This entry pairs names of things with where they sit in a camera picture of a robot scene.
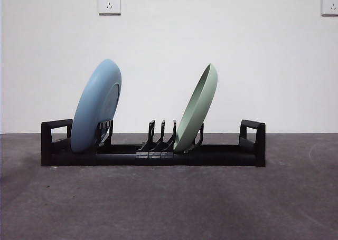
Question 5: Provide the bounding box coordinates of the pale green round plate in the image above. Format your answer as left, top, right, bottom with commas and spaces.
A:
173, 63, 219, 155

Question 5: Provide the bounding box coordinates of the white wall socket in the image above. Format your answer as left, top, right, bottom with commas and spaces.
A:
98, 0, 122, 16
321, 0, 338, 16

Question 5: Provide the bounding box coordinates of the light blue round plate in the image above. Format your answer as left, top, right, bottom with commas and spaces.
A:
70, 59, 123, 153

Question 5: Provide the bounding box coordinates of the black plastic plate rack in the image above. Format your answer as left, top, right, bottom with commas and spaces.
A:
41, 118, 266, 168

